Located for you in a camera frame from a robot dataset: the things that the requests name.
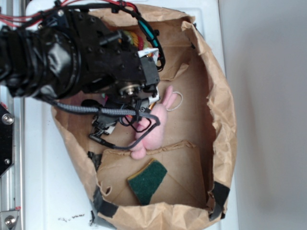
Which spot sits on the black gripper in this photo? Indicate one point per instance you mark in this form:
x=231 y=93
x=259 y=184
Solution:
x=90 y=60

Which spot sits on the multicolored twisted rope toy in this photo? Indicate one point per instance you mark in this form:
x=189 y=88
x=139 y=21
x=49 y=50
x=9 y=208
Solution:
x=135 y=39

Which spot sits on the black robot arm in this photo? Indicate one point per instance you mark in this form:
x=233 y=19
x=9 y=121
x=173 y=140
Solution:
x=69 y=59

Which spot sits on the pink plush bunny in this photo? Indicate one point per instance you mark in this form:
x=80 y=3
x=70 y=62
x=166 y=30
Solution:
x=155 y=138

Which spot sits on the brown paper lined bin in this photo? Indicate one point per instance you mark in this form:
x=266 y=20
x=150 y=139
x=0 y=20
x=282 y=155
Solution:
x=198 y=150

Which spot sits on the green yellow sponge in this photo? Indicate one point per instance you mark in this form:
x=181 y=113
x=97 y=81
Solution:
x=146 y=181

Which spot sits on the black metal bracket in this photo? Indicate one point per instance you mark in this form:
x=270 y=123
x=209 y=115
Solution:
x=6 y=139

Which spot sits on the aluminium frame rail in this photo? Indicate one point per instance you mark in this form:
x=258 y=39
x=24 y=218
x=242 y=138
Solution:
x=12 y=180

